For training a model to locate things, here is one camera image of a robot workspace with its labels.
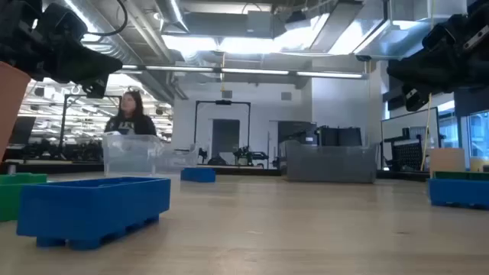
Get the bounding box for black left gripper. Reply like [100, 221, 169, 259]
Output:
[0, 0, 124, 99]

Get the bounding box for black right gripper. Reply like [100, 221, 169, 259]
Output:
[386, 0, 489, 112]

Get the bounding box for plain wooden block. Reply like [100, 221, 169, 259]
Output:
[429, 147, 466, 173]

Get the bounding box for green toy building block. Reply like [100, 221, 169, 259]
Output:
[0, 173, 48, 222]
[433, 170, 489, 182]

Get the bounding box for blue toy building block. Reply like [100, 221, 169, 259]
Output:
[427, 178, 489, 210]
[180, 167, 217, 183]
[16, 176, 172, 252]

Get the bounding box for person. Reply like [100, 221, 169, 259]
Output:
[103, 90, 157, 137]

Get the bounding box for black pegboard cart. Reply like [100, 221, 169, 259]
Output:
[384, 128, 426, 172]

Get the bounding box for clear plastic container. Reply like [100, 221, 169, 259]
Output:
[102, 133, 200, 180]

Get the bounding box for black storage crates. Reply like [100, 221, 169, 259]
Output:
[316, 125, 363, 148]

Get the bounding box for grey plastic bin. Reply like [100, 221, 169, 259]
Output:
[284, 141, 378, 184]

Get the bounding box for dark grey door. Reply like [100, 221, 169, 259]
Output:
[211, 118, 241, 166]

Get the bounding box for long linear ceiling light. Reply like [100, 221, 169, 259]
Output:
[114, 63, 368, 80]

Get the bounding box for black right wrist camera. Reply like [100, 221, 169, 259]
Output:
[421, 23, 458, 51]

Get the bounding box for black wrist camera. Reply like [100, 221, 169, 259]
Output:
[37, 2, 89, 41]
[421, 23, 458, 51]

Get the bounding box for round silver ventilation duct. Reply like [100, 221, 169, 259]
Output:
[41, 0, 190, 106]

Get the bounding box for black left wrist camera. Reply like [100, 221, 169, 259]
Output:
[37, 2, 89, 41]

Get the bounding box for rectangular silver air duct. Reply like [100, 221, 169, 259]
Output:
[309, 0, 471, 62]

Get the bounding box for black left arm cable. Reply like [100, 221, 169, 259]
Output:
[86, 0, 129, 37]

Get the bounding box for yellow hanging cord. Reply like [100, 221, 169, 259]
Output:
[419, 92, 433, 172]

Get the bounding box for black metal stand frame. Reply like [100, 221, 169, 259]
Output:
[193, 99, 252, 166]

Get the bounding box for black aluminium table frame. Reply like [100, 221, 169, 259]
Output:
[0, 161, 431, 183]

